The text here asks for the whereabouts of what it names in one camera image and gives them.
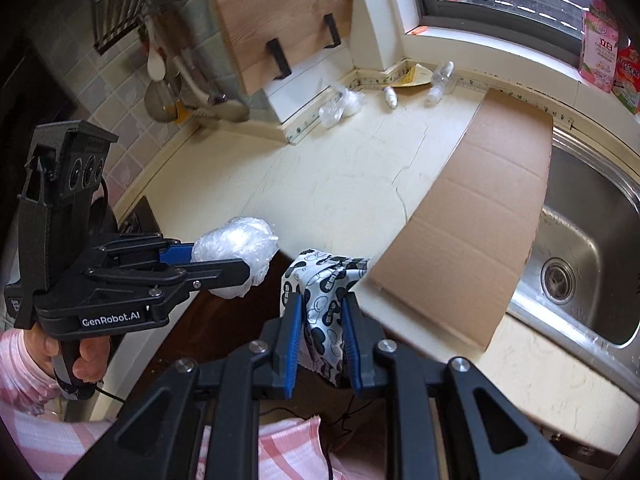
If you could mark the dark window frame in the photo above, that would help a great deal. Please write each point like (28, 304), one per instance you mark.
(553, 27)

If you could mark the white plastic ladle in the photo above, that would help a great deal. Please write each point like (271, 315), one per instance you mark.
(195, 91)

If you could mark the wooden cutting board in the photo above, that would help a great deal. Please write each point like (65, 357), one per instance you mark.
(268, 38)

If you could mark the stainless steel sink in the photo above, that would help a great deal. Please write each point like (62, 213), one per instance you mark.
(580, 287)

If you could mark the small white squeeze bottle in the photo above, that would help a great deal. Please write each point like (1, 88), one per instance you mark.
(390, 97)

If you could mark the brown cardboard sheet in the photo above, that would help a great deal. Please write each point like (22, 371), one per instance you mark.
(460, 256)

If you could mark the clear plastic bottle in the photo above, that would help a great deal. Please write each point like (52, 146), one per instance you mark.
(439, 81)

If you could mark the white rice spoon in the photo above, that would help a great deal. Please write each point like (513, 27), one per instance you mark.
(156, 64)

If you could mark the clear plastic bag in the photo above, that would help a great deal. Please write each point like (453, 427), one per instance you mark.
(343, 103)
(247, 238)

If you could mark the yellow cardboard package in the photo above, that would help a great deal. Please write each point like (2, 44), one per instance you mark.
(417, 76)

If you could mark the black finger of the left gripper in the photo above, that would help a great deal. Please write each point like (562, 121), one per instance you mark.
(141, 250)
(192, 276)

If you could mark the pink plaid sleeve forearm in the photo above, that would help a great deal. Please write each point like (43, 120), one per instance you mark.
(33, 447)

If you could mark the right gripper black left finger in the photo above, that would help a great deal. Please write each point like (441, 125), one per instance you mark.
(202, 413)

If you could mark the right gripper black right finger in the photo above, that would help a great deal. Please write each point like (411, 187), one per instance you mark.
(442, 417)

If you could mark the black white patterned wrapper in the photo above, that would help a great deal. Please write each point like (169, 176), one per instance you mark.
(322, 280)

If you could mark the metal mesh strainer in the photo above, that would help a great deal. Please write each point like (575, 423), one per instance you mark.
(160, 102)

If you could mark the pink refill pouch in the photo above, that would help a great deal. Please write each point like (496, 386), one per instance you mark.
(599, 46)

